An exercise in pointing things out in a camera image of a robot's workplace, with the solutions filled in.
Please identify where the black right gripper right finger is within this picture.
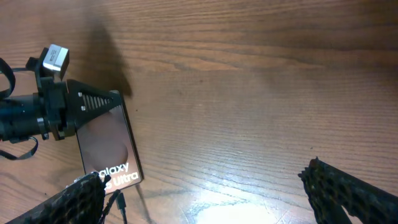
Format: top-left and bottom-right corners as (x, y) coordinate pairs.
(298, 157), (397, 224)

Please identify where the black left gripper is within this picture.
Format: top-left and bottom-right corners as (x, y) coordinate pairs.
(25, 47), (122, 141)

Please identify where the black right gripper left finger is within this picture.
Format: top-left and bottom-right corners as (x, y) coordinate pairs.
(10, 172), (111, 224)

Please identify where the black charger cable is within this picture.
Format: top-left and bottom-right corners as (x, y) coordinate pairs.
(98, 189), (128, 224)

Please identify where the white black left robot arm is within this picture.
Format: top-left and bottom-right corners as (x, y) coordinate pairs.
(1, 44), (122, 144)

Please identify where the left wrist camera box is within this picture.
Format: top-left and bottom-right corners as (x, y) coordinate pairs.
(42, 44), (70, 80)

